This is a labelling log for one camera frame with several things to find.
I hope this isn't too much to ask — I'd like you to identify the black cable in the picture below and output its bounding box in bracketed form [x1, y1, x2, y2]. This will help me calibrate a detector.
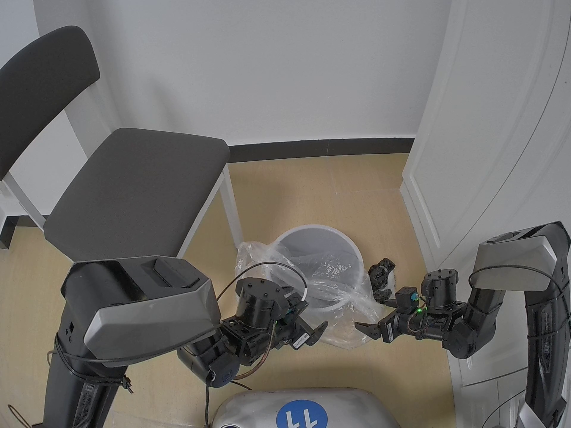
[204, 375, 252, 427]
[47, 261, 309, 373]

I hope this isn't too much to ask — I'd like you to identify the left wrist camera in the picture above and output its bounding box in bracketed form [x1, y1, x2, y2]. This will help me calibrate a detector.
[285, 292, 308, 324]

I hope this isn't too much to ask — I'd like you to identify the clear plastic bag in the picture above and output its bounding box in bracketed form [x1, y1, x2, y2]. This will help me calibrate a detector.
[235, 240, 382, 350]

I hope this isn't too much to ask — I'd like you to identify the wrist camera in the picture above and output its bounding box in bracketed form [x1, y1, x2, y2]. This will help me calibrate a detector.
[395, 287, 420, 315]
[285, 292, 308, 324]

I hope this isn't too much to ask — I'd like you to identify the black plastic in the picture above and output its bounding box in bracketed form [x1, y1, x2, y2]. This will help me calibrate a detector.
[368, 258, 397, 304]

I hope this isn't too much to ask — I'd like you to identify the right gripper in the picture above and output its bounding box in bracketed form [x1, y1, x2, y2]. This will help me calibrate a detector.
[354, 298, 426, 343]

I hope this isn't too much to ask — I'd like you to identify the white trash bin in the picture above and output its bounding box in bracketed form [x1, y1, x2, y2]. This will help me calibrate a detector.
[271, 225, 364, 316]

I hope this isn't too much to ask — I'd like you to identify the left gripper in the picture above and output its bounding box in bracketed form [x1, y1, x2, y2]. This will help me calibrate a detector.
[274, 318, 329, 352]

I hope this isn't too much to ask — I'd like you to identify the white wardrobe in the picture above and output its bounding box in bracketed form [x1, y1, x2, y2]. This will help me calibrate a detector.
[401, 0, 571, 389]

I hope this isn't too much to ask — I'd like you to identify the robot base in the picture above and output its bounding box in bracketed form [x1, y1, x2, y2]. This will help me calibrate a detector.
[214, 388, 395, 428]

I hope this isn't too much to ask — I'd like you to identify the grey padded white chair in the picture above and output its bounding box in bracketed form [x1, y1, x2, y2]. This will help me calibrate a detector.
[0, 26, 244, 266]

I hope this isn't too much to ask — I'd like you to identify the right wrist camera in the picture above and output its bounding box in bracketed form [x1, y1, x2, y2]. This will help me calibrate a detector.
[395, 287, 420, 315]

